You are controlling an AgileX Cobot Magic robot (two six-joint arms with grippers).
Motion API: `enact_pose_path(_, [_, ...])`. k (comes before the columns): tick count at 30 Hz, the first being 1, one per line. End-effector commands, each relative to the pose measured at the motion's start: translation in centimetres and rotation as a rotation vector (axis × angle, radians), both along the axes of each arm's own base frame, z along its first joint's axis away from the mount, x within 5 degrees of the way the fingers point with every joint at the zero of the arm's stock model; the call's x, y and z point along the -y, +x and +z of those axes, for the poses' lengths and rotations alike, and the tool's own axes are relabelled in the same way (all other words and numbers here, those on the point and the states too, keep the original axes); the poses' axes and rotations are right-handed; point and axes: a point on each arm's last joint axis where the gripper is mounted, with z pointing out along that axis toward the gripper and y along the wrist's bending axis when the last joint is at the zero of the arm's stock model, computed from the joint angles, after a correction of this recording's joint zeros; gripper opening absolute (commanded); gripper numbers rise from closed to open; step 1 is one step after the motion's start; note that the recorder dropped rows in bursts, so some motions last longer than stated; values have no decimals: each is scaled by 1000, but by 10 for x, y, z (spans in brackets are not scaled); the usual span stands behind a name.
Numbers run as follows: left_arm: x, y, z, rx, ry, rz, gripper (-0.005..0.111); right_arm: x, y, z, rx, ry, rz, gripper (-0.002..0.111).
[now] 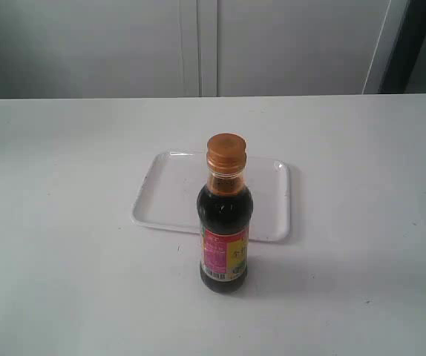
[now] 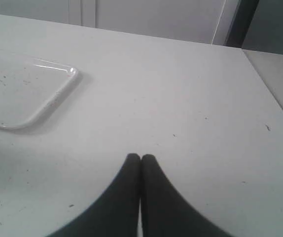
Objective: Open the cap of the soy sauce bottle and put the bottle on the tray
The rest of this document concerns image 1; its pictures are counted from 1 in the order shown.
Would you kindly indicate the dark soy sauce bottle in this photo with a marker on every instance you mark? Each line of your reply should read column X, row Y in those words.
column 224, row 208

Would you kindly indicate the white rectangular plastic tray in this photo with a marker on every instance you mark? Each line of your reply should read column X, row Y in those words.
column 168, row 195

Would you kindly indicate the white cabinet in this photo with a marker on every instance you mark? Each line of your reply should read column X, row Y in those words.
column 108, row 49

